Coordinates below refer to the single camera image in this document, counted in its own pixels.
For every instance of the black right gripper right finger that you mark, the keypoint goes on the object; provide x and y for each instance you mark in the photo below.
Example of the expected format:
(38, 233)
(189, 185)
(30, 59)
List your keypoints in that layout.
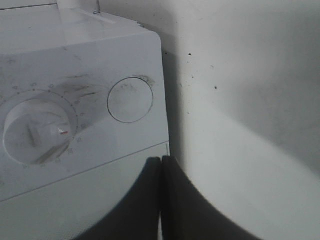
(186, 214)

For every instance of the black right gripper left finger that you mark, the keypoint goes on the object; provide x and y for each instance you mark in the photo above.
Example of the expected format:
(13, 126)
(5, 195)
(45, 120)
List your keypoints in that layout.
(136, 216)

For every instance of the round white door button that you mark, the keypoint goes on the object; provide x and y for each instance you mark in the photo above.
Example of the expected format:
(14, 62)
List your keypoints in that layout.
(130, 100)

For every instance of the white timer knob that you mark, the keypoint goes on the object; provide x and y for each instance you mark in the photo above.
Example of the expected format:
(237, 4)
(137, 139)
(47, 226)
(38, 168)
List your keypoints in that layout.
(36, 131)

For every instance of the white microwave oven body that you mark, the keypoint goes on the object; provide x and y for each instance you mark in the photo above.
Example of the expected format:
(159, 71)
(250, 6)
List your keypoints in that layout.
(73, 58)

